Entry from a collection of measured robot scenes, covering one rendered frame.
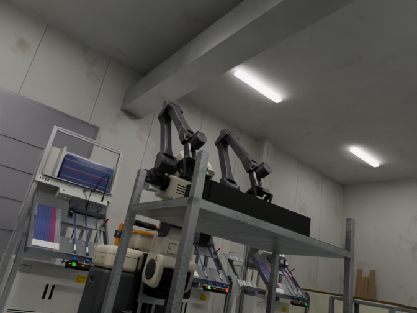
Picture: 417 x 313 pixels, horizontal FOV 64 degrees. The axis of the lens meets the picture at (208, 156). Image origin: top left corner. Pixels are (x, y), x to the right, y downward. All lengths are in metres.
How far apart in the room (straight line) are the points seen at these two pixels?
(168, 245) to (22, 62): 5.23
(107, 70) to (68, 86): 0.86
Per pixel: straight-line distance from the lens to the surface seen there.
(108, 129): 6.62
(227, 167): 2.01
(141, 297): 1.94
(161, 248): 1.78
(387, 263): 10.92
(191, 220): 0.99
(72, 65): 6.80
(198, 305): 4.18
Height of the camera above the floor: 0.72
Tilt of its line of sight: 20 degrees up
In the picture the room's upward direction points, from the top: 11 degrees clockwise
